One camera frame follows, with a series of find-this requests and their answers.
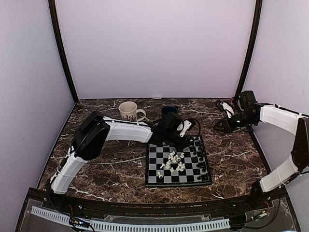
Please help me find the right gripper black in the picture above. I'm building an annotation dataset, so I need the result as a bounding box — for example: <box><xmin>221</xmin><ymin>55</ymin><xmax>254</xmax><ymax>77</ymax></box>
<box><xmin>214</xmin><ymin>111</ymin><xmax>256</xmax><ymax>133</ymax></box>

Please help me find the dark blue mug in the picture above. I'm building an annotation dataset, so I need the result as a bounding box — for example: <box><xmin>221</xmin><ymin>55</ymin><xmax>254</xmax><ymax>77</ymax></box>
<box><xmin>161</xmin><ymin>105</ymin><xmax>179</xmax><ymax>119</ymax></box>

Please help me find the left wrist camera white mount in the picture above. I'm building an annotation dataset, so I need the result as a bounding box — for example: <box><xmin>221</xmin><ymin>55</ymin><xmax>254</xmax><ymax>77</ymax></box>
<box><xmin>176</xmin><ymin>119</ymin><xmax>195</xmax><ymax>137</ymax></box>

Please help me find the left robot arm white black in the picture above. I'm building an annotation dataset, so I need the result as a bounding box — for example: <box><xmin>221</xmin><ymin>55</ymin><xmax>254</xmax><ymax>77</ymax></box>
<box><xmin>46</xmin><ymin>111</ymin><xmax>195</xmax><ymax>211</ymax></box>

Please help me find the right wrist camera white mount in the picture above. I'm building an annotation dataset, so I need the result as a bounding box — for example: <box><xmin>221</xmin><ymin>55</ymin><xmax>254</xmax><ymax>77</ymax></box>
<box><xmin>215</xmin><ymin>100</ymin><xmax>235</xmax><ymax>118</ymax></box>

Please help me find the black frame post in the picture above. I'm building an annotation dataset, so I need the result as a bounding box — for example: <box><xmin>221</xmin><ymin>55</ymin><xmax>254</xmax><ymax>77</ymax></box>
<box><xmin>235</xmin><ymin>0</ymin><xmax>263</xmax><ymax>97</ymax></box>
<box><xmin>48</xmin><ymin>0</ymin><xmax>79</xmax><ymax>104</ymax></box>

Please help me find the white perforated cable duct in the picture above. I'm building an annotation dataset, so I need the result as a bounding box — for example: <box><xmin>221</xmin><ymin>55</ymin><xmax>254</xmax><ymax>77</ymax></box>
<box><xmin>30</xmin><ymin>206</ymin><xmax>230</xmax><ymax>232</ymax></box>

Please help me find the black silver chess board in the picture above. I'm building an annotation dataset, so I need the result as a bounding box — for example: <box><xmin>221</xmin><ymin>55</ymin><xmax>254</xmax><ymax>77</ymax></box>
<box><xmin>145</xmin><ymin>136</ymin><xmax>212</xmax><ymax>188</ymax></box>

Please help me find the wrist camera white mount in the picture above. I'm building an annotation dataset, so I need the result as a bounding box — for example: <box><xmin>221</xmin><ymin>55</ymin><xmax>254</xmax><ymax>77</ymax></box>
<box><xmin>176</xmin><ymin>119</ymin><xmax>195</xmax><ymax>137</ymax></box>
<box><xmin>215</xmin><ymin>100</ymin><xmax>235</xmax><ymax>118</ymax></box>

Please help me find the left black frame post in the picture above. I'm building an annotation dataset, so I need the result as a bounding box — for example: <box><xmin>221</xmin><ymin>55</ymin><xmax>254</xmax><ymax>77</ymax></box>
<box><xmin>48</xmin><ymin>0</ymin><xmax>79</xmax><ymax>104</ymax></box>

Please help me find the cream floral mug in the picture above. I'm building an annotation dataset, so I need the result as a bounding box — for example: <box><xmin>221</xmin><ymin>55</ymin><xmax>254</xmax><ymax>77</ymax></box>
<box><xmin>118</xmin><ymin>101</ymin><xmax>146</xmax><ymax>122</ymax></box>

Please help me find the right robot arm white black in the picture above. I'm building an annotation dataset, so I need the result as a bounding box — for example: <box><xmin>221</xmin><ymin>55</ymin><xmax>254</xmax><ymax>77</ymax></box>
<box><xmin>213</xmin><ymin>90</ymin><xmax>309</xmax><ymax>210</ymax></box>

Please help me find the black front rail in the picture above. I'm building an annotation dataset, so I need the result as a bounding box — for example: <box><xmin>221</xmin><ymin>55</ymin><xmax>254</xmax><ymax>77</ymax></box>
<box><xmin>26</xmin><ymin>187</ymin><xmax>288</xmax><ymax>218</ymax></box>

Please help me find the right black frame post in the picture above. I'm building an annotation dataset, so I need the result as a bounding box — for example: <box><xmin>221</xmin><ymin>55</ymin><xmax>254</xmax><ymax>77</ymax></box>
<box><xmin>235</xmin><ymin>0</ymin><xmax>263</xmax><ymax>97</ymax></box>

